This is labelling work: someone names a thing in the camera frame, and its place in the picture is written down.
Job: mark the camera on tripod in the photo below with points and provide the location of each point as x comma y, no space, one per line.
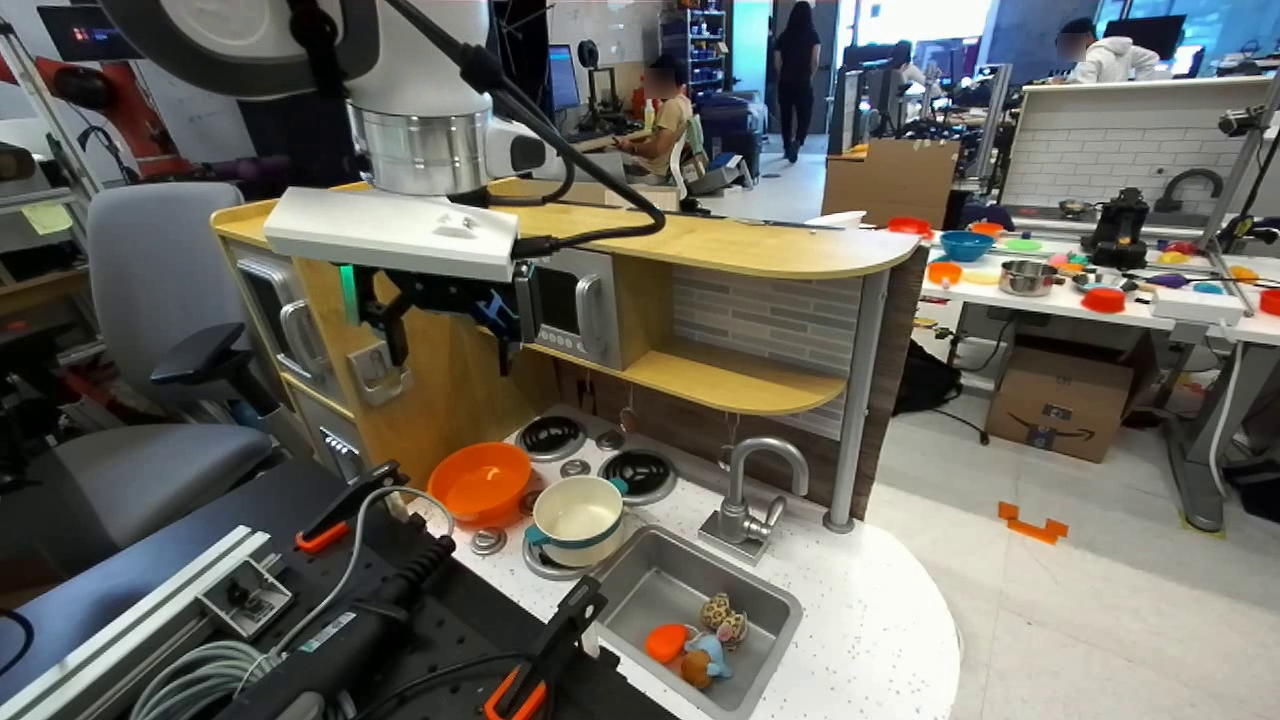
1252,174

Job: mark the blue bowl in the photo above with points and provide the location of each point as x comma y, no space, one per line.
966,245

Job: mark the large cardboard box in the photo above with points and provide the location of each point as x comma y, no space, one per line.
887,182

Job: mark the yellow sticky note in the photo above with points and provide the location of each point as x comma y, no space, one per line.
45,218

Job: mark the blue plush toy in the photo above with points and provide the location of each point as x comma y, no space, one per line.
708,655

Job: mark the silver stove knob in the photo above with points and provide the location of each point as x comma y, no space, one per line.
579,469
486,543

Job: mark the steel pot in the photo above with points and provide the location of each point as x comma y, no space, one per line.
1025,279

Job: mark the grey striped kitchen backsplash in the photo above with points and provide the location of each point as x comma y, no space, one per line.
765,320

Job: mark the bulky black clamp tool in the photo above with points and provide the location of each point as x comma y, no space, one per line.
386,584

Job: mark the narrow wooden kitchen shelf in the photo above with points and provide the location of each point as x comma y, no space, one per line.
723,381

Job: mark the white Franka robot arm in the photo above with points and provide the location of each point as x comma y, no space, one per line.
424,83

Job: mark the black bag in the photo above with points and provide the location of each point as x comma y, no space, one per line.
923,381

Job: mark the aluminium extrusion rail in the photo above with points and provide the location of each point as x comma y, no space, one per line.
133,615

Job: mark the white tiled panel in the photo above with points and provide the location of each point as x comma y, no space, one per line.
1134,140

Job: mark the red robot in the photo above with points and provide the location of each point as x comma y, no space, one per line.
122,107

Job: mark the white wrist mount plate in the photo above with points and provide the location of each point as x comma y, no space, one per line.
386,234

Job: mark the orange bracket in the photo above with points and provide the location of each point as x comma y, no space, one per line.
1035,524

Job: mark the grey toy faucet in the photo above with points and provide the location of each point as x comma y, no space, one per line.
737,530

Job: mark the person in black clothes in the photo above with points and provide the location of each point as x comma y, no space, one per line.
798,74

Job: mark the small orange bowl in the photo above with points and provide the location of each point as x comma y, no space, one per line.
909,227

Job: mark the printed cardboard box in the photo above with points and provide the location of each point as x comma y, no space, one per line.
1061,405

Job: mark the grey toy oven door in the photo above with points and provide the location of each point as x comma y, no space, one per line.
282,326

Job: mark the white work table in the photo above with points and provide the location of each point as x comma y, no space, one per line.
1203,320

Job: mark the wooden toy kitchen cabinet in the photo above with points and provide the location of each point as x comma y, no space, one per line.
442,403

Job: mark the grey kitchen support post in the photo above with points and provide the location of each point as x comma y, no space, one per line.
858,403

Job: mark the seated person tan shirt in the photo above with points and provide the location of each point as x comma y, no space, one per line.
660,122

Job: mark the curved wooden kitchen shelf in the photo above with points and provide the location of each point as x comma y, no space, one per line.
747,245

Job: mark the orange plastic bowl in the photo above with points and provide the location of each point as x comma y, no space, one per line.
480,481

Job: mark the person in white shirt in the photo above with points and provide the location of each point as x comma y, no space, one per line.
1106,56

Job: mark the metal toy sink basin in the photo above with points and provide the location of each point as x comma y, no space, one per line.
653,584

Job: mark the grey toy microwave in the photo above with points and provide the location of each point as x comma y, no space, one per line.
574,307

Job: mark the leopard print plush toy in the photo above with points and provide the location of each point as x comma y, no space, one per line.
725,615

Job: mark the black coil stove burner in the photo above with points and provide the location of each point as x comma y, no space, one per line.
638,479
549,437

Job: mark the grey office chair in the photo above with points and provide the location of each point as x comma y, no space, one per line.
162,292

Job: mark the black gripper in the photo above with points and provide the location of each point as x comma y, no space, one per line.
433,299

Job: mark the red bowl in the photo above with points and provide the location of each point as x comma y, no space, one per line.
1102,302

